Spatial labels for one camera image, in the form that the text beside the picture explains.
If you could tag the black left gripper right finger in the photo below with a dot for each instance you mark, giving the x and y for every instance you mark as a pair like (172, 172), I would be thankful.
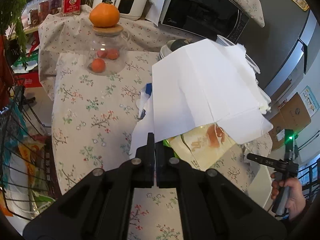
(165, 173)

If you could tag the dark green squash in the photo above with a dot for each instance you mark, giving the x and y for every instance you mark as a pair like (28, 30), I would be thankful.
(178, 44)

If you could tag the silver refrigerator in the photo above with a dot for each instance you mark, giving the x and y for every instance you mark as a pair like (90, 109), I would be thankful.
(281, 49)

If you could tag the black wire rack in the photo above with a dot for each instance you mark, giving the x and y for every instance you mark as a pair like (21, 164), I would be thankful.
(28, 175)

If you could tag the person's right hand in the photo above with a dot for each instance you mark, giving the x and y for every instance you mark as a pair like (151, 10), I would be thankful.
(296, 201)

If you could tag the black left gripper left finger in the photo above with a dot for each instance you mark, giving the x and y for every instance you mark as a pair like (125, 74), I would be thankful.
(146, 168)

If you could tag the black microwave oven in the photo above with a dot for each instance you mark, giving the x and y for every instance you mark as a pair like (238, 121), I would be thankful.
(205, 18)

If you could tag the red labelled spice jar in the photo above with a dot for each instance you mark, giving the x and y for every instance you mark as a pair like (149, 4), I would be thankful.
(71, 7)

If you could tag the green plant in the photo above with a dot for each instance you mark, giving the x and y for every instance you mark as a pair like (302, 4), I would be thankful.
(13, 37)

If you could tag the large orange on jar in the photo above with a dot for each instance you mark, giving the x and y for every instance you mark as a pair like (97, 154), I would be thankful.
(104, 15)

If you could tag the brown cardboard box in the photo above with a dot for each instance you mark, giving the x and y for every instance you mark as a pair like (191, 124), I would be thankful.
(293, 115)

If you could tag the glass jar with wooden lid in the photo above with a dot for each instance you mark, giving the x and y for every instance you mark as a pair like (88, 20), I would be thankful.
(108, 50)

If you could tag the white paper bag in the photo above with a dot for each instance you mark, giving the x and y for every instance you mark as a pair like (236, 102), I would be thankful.
(199, 84)

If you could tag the floral tablecloth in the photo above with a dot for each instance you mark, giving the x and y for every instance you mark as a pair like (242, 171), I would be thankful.
(94, 115)

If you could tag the yellow snack wrapper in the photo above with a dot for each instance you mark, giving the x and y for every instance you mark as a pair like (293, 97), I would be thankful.
(203, 146)

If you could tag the stacked white bowls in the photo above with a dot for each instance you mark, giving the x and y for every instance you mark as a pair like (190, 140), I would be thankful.
(165, 50)

